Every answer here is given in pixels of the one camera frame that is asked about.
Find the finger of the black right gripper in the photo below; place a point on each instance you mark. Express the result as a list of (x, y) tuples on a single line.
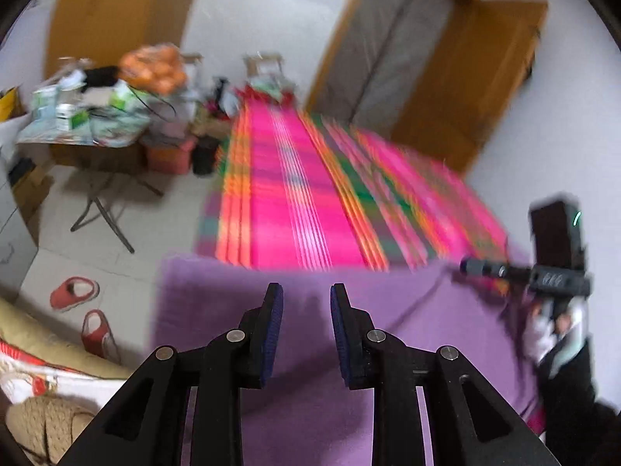
[(494, 270)]

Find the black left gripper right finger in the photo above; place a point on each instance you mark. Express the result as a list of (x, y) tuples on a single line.
[(371, 358)]

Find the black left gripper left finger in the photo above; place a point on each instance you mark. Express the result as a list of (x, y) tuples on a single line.
[(242, 358)]

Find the purple fleece garment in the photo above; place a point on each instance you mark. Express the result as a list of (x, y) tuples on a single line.
[(305, 415)]

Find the folding table with patterned top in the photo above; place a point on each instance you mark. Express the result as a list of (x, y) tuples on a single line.
[(105, 146)]

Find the white gloved right hand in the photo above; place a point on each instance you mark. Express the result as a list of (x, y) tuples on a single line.
[(551, 343)]

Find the red slipper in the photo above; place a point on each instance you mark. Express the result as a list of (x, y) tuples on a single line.
[(97, 338), (73, 292)]

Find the pink plaid bed sheet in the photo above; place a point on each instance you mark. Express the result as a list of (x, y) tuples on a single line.
[(301, 192)]

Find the brown plush blanket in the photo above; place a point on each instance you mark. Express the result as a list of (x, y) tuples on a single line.
[(45, 427)]

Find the wooden door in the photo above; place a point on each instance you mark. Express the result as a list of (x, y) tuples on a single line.
[(467, 84)]

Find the pink plastic storage box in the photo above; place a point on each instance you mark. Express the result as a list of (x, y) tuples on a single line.
[(170, 159)]

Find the beige pillow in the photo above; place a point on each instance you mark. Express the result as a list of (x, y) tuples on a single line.
[(31, 341)]

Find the grey drawer cabinet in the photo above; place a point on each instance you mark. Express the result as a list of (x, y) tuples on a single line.
[(17, 248)]

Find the grey door curtain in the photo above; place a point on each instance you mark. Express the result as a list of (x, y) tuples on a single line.
[(380, 59)]

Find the open cardboard box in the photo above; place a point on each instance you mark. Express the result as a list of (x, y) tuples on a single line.
[(263, 65)]

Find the green tissue box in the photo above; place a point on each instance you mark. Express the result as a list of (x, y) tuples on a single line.
[(125, 98)]

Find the bag of oranges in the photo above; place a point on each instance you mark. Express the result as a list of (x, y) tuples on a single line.
[(157, 69)]

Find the brown wooden wardrobe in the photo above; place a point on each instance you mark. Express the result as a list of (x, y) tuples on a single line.
[(105, 30)]

